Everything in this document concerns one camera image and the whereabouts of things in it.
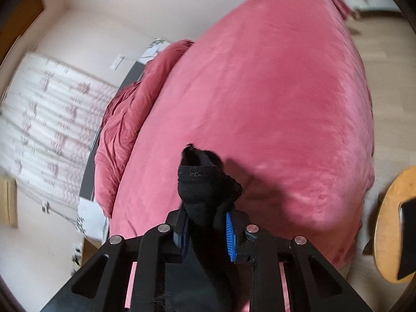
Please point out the round wooden stool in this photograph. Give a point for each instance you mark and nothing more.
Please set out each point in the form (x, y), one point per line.
(386, 208)

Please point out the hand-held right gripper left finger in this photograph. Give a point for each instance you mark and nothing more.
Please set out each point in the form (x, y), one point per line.
(183, 234)

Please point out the white wall socket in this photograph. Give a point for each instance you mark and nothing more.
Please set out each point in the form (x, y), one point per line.
(117, 62)

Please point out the black flat object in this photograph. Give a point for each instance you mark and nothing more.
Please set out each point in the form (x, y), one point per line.
(408, 237)

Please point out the white printed curtain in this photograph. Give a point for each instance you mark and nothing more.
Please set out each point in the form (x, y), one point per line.
(48, 120)

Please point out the black pants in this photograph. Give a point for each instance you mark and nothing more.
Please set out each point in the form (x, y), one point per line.
(201, 182)

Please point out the pink bed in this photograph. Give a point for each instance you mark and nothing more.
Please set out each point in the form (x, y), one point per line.
(260, 104)

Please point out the wooden door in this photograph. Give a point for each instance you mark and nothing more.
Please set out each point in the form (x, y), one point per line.
(22, 16)

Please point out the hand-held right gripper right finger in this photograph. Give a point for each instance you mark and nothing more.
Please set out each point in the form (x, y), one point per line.
(230, 237)

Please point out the pink duvet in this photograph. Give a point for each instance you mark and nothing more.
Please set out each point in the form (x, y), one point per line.
(130, 130)

